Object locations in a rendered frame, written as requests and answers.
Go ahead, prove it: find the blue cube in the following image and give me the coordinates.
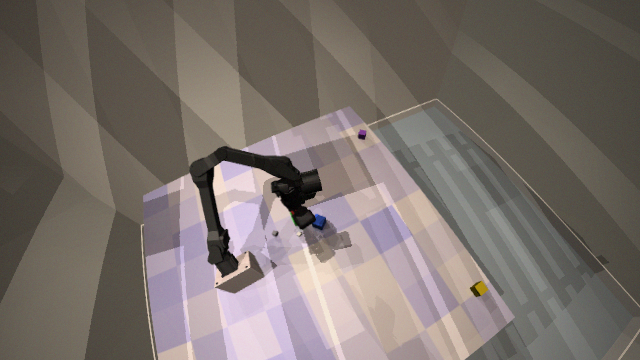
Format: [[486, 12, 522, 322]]
[[312, 214, 326, 230]]

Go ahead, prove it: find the small yellow block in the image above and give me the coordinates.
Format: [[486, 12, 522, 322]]
[[469, 281, 488, 297]]

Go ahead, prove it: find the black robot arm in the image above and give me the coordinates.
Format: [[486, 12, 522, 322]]
[[189, 146, 322, 278]]

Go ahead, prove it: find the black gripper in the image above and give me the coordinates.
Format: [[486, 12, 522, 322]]
[[276, 191, 316, 229]]

